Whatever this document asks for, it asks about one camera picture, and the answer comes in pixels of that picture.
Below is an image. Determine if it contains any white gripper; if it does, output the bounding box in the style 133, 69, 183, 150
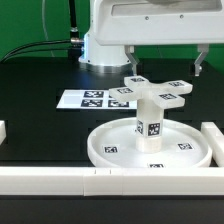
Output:
91, 0, 224, 76

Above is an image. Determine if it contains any white cross-shaped table base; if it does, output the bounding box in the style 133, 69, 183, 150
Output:
109, 76, 193, 109

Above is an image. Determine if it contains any white round table top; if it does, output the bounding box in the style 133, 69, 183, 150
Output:
87, 117, 212, 168

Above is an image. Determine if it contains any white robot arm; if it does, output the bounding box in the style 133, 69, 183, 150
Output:
80, 0, 224, 75

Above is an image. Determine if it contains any white marker tag sheet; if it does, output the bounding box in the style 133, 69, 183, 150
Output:
57, 90, 137, 110

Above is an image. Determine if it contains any black cable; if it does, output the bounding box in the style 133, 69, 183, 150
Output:
0, 0, 84, 64

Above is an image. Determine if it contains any white right rail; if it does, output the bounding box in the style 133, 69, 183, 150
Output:
201, 122, 224, 168

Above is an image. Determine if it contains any white rail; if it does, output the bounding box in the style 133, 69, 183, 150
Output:
0, 167, 224, 196
201, 122, 224, 168
0, 120, 6, 145

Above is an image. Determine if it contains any white front rail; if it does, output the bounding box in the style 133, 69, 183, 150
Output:
0, 167, 224, 196

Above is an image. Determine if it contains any white left rail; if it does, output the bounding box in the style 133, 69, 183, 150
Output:
0, 120, 6, 145

